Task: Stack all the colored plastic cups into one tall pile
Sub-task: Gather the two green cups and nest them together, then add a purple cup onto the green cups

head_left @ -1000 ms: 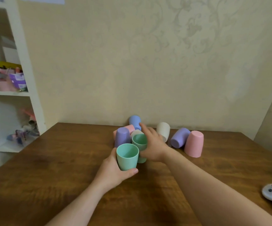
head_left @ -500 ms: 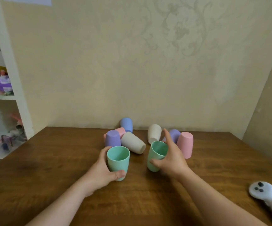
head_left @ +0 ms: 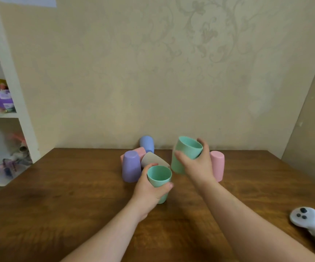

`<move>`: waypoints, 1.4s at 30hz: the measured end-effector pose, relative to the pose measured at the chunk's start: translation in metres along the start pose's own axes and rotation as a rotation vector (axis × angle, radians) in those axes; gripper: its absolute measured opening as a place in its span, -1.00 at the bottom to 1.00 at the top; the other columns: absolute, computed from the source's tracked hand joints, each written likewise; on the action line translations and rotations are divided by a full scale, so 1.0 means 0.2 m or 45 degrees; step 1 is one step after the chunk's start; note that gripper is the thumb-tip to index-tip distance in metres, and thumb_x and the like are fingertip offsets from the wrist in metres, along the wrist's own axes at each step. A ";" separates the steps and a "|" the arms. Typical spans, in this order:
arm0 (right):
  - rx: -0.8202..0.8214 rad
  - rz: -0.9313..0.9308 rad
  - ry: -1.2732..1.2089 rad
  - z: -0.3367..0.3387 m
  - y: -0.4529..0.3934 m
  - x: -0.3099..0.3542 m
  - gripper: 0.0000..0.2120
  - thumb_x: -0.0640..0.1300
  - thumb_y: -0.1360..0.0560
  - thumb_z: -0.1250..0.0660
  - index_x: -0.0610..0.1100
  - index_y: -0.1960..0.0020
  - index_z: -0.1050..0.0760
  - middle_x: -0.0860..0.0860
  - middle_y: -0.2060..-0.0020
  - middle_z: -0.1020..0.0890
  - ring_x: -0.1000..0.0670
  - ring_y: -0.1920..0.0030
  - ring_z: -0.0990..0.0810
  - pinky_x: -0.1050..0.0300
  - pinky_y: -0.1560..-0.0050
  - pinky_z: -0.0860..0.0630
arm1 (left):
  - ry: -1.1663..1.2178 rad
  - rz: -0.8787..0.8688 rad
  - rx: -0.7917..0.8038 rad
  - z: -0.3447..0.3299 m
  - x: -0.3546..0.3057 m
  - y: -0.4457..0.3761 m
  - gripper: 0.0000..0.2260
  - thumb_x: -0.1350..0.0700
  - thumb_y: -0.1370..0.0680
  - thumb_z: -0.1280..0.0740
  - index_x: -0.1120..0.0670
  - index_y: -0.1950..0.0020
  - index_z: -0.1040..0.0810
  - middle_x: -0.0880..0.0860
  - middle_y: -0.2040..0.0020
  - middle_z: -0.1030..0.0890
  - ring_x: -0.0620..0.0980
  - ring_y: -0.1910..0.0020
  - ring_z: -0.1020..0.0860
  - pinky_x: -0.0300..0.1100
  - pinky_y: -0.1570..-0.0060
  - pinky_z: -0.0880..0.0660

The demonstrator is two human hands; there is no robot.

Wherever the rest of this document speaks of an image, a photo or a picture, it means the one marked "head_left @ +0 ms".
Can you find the white shelf unit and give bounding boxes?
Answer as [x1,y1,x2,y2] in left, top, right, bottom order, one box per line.
[0,0,41,203]

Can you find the beige plastic cup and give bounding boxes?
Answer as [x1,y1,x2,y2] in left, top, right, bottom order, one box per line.
[141,152,171,169]

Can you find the grey and pink toy figure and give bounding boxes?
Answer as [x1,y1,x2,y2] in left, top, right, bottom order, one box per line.
[0,133,34,178]

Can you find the white ghost-face toy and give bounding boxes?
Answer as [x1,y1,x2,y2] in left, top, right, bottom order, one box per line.
[289,207,315,261]

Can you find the purple plastic cup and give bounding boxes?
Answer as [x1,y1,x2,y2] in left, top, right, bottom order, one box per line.
[122,150,142,183]

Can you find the person's right forearm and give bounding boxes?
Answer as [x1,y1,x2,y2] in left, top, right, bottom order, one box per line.
[198,180,315,262]

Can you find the person's left hand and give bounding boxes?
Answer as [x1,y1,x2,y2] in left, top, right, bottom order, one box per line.
[130,164,174,220]

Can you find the white paper sheet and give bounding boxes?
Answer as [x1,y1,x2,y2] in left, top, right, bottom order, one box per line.
[0,0,57,8]

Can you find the small mint green cup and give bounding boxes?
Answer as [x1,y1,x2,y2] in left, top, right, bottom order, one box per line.
[147,165,172,204]

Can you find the pink plastic cup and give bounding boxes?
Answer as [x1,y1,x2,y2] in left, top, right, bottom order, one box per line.
[120,147,147,164]
[210,151,225,182]

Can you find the purple container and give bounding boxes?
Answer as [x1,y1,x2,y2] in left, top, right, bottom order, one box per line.
[0,90,15,110]

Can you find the large mint green cup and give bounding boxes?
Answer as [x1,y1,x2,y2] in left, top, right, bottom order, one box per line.
[171,136,203,174]

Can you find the person's right hand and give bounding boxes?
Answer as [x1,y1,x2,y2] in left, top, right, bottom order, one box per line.
[174,138,218,189]

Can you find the blue plastic cup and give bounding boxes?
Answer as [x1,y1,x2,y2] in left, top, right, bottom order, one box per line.
[139,135,155,154]

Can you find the person's left forearm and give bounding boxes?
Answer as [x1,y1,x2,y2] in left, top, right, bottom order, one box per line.
[60,200,147,262]

